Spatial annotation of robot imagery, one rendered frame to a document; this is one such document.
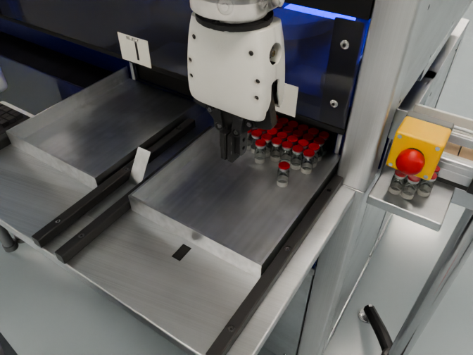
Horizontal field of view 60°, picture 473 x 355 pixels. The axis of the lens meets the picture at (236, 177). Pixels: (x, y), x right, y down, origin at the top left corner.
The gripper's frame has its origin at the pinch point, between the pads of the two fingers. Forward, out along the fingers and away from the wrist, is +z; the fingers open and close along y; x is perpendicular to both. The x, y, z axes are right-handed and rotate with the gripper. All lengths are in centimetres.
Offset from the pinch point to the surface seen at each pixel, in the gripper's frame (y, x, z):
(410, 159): -17.8, -21.0, 8.5
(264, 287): -7.6, 3.4, 19.8
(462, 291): -47, -92, 108
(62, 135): 48, -6, 22
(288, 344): -3, -25, 90
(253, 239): -1.0, -4.4, 21.5
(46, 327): 76, 8, 110
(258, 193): 3.7, -13.9, 21.4
